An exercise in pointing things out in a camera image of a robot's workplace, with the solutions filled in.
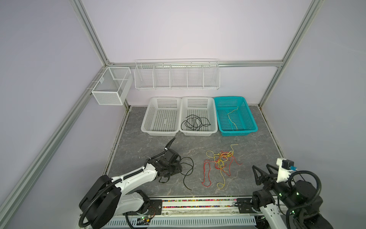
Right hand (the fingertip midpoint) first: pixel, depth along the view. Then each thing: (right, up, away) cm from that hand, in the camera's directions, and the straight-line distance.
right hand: (262, 167), depth 63 cm
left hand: (-39, -9, +22) cm, 45 cm away
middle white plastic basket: (-26, +24, +50) cm, 61 cm away
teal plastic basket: (+4, +23, +51) cm, 56 cm away
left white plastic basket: (-54, +23, +50) cm, 77 cm away
